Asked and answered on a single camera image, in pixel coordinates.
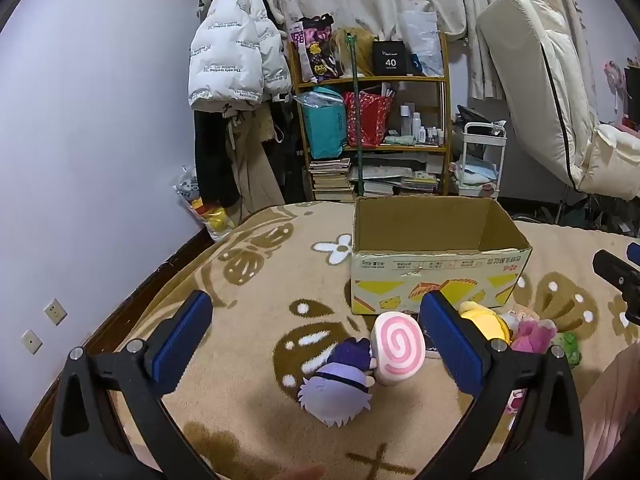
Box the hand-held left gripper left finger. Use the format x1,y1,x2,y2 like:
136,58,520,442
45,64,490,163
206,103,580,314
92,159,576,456
50,289,221,480

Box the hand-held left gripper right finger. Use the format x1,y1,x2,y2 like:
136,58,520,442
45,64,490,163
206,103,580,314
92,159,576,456
415,290,586,480

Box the black tissue pack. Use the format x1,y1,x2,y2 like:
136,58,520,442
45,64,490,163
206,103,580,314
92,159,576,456
422,325,443,361

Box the yellow plush toy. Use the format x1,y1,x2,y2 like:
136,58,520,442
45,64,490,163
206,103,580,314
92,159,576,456
459,301,512,346

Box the pink swirl lollipop plush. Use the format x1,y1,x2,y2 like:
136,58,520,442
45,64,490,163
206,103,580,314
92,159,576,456
371,311,427,386

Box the printed cardboard box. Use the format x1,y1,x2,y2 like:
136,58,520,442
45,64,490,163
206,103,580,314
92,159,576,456
348,196,532,317

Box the pink plush toy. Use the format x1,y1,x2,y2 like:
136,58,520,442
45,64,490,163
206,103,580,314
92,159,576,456
510,317,558,356

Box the purple-haired plush doll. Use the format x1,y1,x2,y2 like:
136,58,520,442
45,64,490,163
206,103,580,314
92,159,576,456
298,336,377,428

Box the small pale plush doll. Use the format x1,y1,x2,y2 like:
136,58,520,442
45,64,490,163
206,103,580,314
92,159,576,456
500,307,541,330

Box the green plush toy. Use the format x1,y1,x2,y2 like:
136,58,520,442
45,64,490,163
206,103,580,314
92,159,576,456
552,331,582,367

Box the cream cushion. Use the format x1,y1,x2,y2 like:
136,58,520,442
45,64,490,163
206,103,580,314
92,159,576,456
575,122,640,201

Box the person's pink-clothed leg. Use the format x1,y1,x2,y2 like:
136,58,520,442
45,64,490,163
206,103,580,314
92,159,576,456
582,347,640,480

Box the plastic bag of toys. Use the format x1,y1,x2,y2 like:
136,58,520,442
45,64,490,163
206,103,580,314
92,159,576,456
172,167,236,241

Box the black monitor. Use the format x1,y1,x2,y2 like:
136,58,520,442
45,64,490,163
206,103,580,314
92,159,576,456
622,65,640,121

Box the white utility cart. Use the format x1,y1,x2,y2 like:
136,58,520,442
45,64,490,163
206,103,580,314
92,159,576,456
452,121,507,198

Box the pile of magazines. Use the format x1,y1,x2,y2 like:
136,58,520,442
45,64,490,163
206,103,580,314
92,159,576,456
362,155,443,197

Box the pink desk fan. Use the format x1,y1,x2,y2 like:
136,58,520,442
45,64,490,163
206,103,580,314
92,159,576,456
602,60,626,121

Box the black hanging garment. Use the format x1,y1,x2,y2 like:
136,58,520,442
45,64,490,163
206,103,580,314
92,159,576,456
194,107,241,208

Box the beige hanging trousers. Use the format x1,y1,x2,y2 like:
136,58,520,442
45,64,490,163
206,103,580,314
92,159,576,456
225,105,283,211

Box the stack of old books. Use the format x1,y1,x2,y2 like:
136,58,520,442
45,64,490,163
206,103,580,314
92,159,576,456
307,157,353,203

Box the cream folded mattress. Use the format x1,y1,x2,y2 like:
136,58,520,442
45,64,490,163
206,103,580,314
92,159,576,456
475,0,601,193

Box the group of white bottles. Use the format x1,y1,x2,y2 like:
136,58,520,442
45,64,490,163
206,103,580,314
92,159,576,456
399,104,446,145

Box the green pole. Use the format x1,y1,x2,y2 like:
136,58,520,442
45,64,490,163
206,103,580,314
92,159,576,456
345,32,366,196

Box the red patterned bag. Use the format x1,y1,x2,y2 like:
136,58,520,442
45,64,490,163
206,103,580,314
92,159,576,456
343,89,395,148

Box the teal shopping bag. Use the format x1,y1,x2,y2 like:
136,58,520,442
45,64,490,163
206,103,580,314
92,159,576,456
300,90,347,160

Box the wooden shelf rack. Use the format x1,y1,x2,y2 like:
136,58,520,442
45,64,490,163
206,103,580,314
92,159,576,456
290,35,451,201

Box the clear plastic bag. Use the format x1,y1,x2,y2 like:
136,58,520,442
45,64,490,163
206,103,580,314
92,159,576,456
295,86,346,111

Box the black box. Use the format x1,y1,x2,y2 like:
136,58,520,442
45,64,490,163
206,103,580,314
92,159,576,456
372,40,413,77

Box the white puffer jacket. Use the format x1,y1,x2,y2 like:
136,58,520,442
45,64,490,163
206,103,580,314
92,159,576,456
187,0,293,111

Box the white plastic bag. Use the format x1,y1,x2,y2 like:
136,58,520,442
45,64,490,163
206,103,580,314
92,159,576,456
399,10,445,77

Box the blonde wig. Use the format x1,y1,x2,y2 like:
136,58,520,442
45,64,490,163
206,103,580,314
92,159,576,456
334,27,376,78

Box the printed purple black bags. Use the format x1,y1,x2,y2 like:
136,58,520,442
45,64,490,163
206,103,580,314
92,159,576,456
291,15,346,83

